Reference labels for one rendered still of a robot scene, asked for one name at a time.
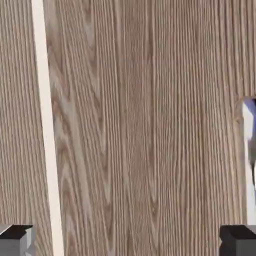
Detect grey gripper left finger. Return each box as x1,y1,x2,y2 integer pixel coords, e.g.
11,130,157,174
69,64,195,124
0,223,36,256

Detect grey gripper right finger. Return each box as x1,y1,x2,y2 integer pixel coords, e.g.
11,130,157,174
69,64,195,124
218,223,256,256

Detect light wood drawer front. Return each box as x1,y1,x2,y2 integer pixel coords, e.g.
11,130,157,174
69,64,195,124
42,0,256,256
0,0,54,256

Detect shiny metal drawer handle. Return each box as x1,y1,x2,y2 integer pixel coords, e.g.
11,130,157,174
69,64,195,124
240,96,256,226

